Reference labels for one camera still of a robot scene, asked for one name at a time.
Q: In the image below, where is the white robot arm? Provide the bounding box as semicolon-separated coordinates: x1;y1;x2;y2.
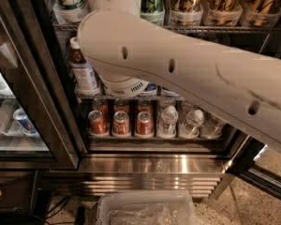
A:
77;0;281;153

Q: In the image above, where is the front right orange can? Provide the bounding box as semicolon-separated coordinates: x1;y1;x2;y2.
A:
136;112;153;138

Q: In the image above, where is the orange can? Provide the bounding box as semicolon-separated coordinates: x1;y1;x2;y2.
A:
136;112;153;138
112;111;130;137
88;110;108;136

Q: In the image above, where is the front middle orange can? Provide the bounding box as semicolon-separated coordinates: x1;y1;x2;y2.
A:
112;111;130;137

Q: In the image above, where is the front left orange can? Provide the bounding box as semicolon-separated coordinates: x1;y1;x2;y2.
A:
88;110;108;136

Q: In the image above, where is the steel fridge base grille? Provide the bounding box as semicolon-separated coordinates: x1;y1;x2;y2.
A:
41;155;226;198

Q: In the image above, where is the gold slim can left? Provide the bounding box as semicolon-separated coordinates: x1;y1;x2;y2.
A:
170;0;203;26

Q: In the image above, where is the closed left glass fridge door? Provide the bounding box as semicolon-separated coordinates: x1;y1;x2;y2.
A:
0;0;84;171

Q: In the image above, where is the green slim can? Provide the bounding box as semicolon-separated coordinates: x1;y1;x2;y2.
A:
140;0;165;25

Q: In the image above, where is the blue white can left fridge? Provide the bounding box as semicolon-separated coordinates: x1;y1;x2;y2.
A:
13;109;37;135

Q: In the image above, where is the open right fridge door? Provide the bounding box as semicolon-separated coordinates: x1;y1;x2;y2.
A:
228;136;281;201

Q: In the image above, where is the left white 7up can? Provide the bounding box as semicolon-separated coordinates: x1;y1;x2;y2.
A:
53;0;88;23

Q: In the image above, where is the gold slim can right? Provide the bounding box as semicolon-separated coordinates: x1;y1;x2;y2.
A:
240;0;281;27

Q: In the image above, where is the front left water bottle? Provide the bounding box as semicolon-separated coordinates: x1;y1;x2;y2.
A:
157;106;178;138

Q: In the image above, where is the water bottle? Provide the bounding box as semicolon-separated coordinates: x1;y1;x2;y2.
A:
200;113;226;140
157;106;178;138
179;109;204;139

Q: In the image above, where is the front middle water bottle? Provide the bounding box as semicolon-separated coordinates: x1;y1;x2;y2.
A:
179;109;204;139

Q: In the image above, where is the left front tea bottle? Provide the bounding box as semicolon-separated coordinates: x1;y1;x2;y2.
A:
69;37;99;96

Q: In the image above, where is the front right water bottle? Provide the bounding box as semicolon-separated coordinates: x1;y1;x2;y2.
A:
200;113;226;140

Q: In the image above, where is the clear plastic bin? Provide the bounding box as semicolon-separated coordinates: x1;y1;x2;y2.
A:
96;190;197;225

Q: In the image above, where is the middle wire shelf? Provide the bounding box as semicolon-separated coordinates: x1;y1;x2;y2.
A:
76;95;184;100

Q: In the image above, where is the wire shelf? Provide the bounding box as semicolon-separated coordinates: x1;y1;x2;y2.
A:
76;95;184;100
53;24;281;34

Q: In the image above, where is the top wire shelf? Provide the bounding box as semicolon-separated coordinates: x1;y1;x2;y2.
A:
53;24;281;34

